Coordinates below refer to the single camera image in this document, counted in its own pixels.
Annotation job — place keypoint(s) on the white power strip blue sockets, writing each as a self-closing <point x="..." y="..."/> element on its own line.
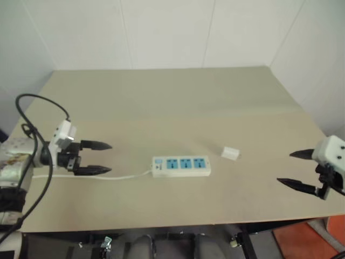
<point x="180" y="170"/>

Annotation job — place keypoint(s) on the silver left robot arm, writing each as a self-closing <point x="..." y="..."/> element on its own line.
<point x="13" y="167"/>

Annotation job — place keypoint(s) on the black table frame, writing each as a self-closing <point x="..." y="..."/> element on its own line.
<point x="249" y="242"/>

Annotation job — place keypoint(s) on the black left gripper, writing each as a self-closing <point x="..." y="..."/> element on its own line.
<point x="68" y="159"/>

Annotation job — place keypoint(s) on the white caster wheel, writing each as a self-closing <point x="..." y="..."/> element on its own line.
<point x="234" y="243"/>

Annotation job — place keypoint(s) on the white plug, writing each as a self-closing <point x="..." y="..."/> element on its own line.
<point x="230" y="153"/>

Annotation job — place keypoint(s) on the white robot body shell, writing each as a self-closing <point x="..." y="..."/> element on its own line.
<point x="9" y="246"/>

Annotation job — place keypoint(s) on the orange floor mat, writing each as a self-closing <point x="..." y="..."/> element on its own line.
<point x="304" y="240"/>

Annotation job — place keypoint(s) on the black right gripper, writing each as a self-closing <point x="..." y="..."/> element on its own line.
<point x="327" y="176"/>

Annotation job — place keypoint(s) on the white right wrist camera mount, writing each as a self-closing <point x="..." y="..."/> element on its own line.
<point x="330" y="151"/>

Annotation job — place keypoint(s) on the silver metal clamp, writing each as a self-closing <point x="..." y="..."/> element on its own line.
<point x="106" y="242"/>

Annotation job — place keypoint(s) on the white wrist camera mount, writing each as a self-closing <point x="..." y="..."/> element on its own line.
<point x="62" y="132"/>
<point x="330" y="151"/>

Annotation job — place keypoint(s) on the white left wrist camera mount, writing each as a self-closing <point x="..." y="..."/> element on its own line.
<point x="62" y="132"/>

